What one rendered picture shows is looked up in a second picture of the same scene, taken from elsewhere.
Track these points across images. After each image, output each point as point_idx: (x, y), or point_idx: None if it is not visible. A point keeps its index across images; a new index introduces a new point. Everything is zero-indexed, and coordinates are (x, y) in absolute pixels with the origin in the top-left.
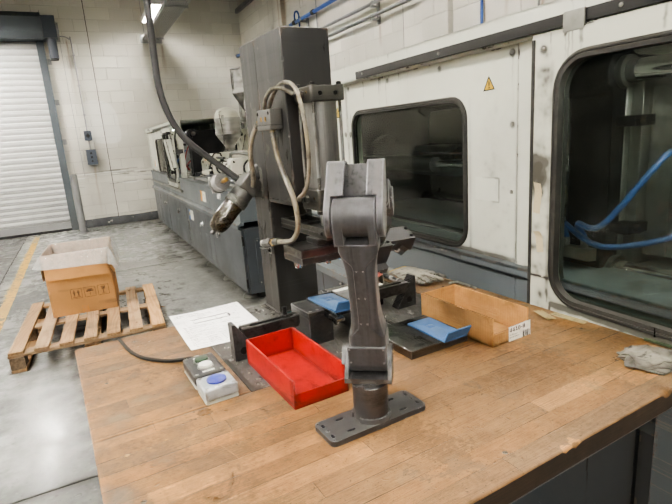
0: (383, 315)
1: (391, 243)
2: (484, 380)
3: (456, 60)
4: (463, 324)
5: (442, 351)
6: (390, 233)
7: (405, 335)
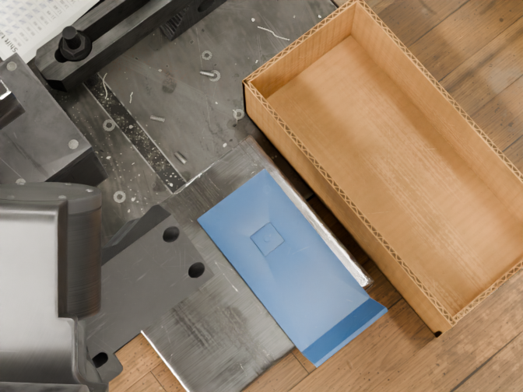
0: (123, 89)
1: (116, 363)
2: None
3: None
4: (366, 243)
5: (296, 361)
6: (108, 300)
7: (191, 300)
